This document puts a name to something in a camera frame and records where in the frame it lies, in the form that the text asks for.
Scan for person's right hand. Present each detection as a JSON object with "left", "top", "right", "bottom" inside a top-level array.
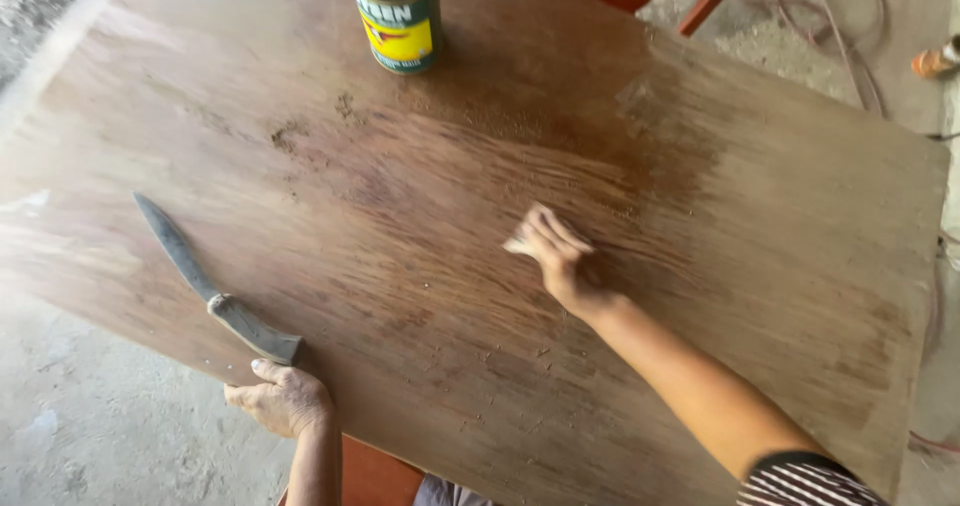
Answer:
[{"left": 514, "top": 203, "right": 618, "bottom": 317}]

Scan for person's left hand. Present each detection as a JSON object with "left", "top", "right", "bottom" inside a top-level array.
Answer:
[{"left": 223, "top": 359, "right": 336, "bottom": 440}]

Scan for pale sandpaper piece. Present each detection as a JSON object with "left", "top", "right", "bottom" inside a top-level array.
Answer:
[{"left": 501, "top": 233, "right": 538, "bottom": 261}]

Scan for brown plywood board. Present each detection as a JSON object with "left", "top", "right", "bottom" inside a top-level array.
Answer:
[{"left": 0, "top": 0, "right": 952, "bottom": 506}]

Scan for green yellow tin can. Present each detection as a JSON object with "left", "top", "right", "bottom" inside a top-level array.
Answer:
[{"left": 344, "top": 0, "right": 443, "bottom": 76}]

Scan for grey shorts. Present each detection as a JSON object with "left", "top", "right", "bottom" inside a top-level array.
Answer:
[{"left": 411, "top": 473, "right": 498, "bottom": 506}]

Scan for red wooden stool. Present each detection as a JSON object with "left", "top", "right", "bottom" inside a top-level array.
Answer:
[{"left": 276, "top": 434, "right": 426, "bottom": 506}]

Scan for black white striped sleeve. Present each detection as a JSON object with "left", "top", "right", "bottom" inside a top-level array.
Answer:
[{"left": 736, "top": 451, "right": 891, "bottom": 506}]

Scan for orange white bottle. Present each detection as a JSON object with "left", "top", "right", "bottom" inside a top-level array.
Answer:
[{"left": 910, "top": 35, "right": 960, "bottom": 80}]

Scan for knife with wooden handle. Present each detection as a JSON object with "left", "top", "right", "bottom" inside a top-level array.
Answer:
[{"left": 132, "top": 191, "right": 304, "bottom": 366}]

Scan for thin cable on floor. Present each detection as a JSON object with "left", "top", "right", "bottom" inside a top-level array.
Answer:
[{"left": 774, "top": 0, "right": 892, "bottom": 118}]

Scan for red cable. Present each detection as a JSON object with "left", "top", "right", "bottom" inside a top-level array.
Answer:
[{"left": 907, "top": 430, "right": 960, "bottom": 459}]

